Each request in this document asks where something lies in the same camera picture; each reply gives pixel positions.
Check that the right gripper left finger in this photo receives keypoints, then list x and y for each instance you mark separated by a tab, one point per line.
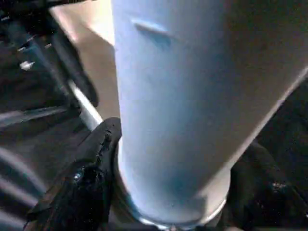
77	187

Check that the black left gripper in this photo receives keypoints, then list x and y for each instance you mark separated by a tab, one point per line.
24	31

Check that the black plastic mat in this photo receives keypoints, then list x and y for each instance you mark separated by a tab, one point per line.
36	134

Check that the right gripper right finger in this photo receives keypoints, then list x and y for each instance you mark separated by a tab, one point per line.
269	192

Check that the white plastic table leg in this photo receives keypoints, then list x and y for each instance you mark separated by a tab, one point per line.
180	108

